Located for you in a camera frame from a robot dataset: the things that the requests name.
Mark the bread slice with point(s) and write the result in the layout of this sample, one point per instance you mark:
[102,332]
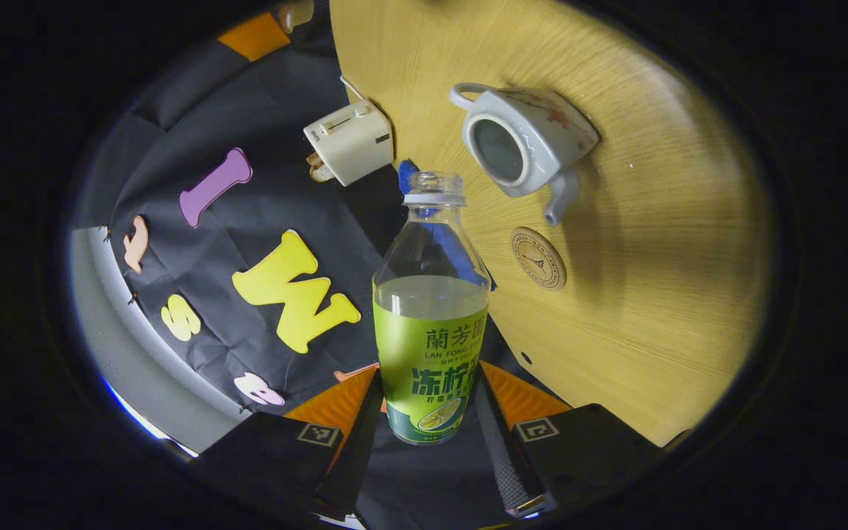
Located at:
[319,169]

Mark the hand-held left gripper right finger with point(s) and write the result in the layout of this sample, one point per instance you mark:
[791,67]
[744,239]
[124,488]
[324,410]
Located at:
[505,456]

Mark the white toaster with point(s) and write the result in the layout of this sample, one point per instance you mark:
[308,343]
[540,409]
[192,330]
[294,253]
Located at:
[350,143]

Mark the white ceramic teacup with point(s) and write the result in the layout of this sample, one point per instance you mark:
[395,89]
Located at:
[542,132]

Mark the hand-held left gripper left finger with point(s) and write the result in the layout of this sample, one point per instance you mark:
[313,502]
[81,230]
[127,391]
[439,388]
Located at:
[359,449]

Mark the clear water bottle green label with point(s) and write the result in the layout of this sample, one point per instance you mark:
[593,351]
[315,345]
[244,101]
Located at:
[428,346]

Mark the orange object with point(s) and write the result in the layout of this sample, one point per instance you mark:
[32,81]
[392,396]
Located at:
[255,35]

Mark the round wooden coaster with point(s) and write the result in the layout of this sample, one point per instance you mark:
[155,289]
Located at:
[538,259]

